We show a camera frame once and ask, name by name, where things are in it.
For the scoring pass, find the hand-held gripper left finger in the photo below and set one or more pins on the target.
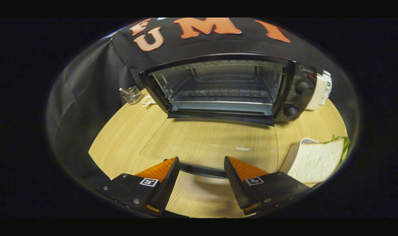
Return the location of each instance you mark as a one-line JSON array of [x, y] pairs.
[[168, 183]]

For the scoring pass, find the small white flat item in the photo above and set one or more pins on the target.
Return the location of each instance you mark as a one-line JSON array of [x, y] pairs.
[[148, 101]]

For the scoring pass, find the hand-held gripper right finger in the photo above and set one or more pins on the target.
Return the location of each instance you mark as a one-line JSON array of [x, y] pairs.
[[233, 183]]

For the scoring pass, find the white drink bottle green label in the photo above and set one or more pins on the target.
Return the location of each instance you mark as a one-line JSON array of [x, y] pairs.
[[327, 88]]

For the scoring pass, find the black toaster oven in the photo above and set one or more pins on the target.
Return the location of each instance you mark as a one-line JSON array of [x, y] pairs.
[[297, 98]]

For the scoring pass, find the white bread lettuce sandwich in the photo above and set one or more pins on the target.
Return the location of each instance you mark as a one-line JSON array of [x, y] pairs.
[[317, 160]]

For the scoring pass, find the white ribbed plastic tray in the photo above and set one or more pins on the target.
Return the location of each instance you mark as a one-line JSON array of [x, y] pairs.
[[294, 154]]

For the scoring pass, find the white pop-up toaster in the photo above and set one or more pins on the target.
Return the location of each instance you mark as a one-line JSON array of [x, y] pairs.
[[317, 91]]

